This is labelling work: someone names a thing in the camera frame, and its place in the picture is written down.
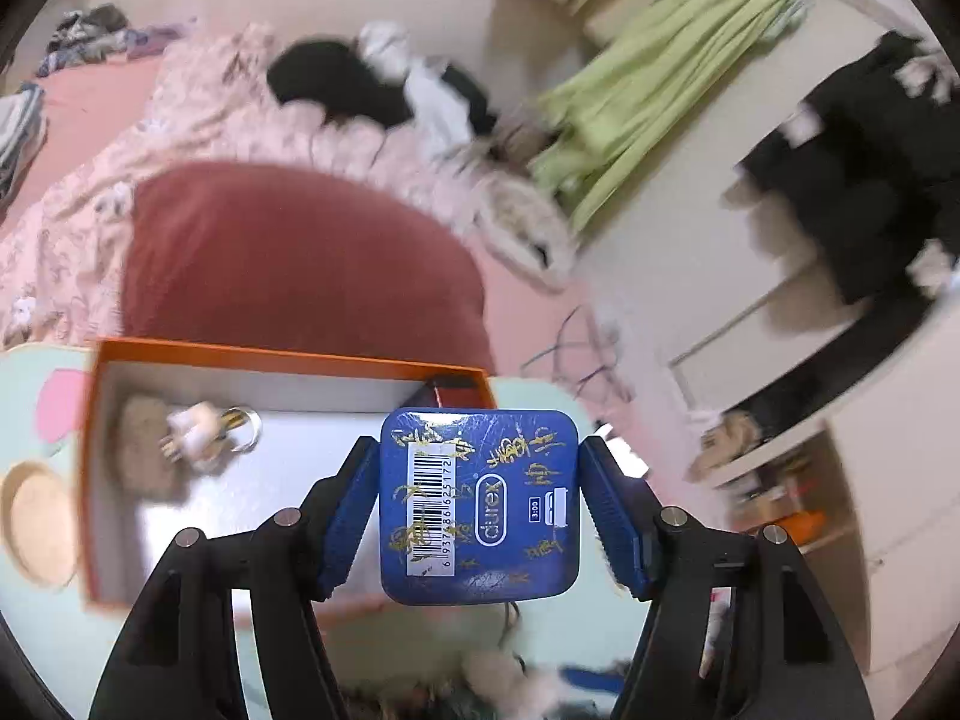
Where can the cream fleece garment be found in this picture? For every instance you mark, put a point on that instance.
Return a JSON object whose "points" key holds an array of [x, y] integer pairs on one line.
{"points": [[517, 217]]}

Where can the white wardrobe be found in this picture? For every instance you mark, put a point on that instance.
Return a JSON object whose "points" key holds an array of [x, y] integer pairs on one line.
{"points": [[900, 465]]}

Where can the beige fluffy pouch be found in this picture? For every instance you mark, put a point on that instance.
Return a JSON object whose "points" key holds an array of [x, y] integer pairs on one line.
{"points": [[142, 450]]}

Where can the pink floral blanket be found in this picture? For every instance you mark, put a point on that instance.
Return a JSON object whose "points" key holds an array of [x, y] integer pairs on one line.
{"points": [[210, 105]]}

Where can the orange item on shelf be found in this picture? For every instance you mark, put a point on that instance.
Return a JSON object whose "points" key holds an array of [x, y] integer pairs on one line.
{"points": [[801, 527]]}

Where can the black hanging garment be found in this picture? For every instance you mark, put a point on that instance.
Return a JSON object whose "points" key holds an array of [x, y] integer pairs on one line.
{"points": [[847, 180]]}

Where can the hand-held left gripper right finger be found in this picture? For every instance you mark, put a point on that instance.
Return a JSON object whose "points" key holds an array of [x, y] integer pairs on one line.
{"points": [[611, 517]]}

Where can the white charger plug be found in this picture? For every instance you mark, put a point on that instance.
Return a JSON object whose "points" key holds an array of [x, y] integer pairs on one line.
{"points": [[196, 431]]}

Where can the pile of clothes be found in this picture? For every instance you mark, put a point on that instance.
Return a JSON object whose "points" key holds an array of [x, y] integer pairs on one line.
{"points": [[105, 34]]}

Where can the red pillow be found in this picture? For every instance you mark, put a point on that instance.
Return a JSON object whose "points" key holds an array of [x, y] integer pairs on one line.
{"points": [[300, 262]]}

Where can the green hanging garment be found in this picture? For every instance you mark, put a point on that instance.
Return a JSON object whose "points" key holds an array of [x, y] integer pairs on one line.
{"points": [[637, 90]]}

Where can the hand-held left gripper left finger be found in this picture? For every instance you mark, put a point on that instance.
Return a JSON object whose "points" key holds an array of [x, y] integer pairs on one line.
{"points": [[349, 517]]}

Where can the blue tin box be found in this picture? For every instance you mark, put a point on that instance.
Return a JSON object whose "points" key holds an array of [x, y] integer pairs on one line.
{"points": [[510, 465]]}

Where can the pink bed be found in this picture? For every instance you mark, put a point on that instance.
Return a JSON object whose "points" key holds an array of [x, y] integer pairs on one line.
{"points": [[97, 105]]}

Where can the beige bag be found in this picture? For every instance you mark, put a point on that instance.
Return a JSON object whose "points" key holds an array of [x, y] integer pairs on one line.
{"points": [[731, 439]]}

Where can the orange cardboard box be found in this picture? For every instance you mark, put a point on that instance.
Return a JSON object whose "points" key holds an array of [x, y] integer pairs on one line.
{"points": [[262, 360]]}

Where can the mint green desktop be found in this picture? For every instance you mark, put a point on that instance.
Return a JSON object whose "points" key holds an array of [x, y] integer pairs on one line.
{"points": [[540, 394]]}

